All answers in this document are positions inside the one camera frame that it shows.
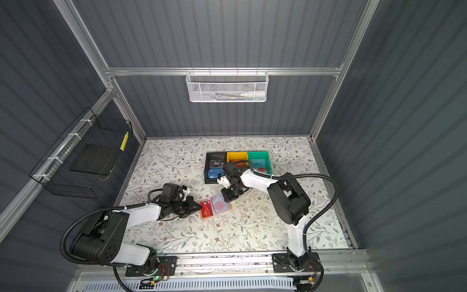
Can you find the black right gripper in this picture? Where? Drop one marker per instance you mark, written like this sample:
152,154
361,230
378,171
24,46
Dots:
231,188

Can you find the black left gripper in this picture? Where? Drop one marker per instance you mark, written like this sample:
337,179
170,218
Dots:
184,207

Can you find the red card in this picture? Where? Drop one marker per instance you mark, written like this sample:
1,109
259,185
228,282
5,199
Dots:
206,209

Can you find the tan leather card holder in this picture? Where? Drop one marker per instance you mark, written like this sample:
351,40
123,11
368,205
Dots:
213,211

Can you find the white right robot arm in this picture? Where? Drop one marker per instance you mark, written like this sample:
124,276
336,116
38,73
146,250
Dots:
289,200

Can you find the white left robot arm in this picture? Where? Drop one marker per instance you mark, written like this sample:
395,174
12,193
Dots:
97,238

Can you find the pink round card in holder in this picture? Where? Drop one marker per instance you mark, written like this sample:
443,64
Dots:
218,204

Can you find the blue cards in black bin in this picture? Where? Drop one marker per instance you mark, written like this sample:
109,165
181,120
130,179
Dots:
214,172

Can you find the black plastic bin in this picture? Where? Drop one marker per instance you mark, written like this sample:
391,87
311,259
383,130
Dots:
214,159

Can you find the yellow plastic bin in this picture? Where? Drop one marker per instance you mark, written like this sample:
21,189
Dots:
236,161

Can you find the green plastic bin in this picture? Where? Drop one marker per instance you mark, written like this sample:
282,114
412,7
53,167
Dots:
265,154

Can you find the yellow tag on basket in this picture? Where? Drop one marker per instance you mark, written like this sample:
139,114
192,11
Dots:
124,141

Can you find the white marker in basket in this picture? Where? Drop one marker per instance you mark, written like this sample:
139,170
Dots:
254,95

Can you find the black pad in basket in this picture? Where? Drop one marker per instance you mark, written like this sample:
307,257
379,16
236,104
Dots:
95,160

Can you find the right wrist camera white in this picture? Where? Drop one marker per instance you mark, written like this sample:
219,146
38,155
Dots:
223,180

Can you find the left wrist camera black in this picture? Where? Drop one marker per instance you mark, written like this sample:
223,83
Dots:
175,192

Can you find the white wire wall basket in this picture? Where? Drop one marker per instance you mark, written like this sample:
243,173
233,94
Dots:
223,88

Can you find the black wire wall basket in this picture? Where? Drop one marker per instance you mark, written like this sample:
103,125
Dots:
54,175

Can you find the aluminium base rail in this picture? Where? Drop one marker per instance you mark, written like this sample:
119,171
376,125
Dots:
335,270

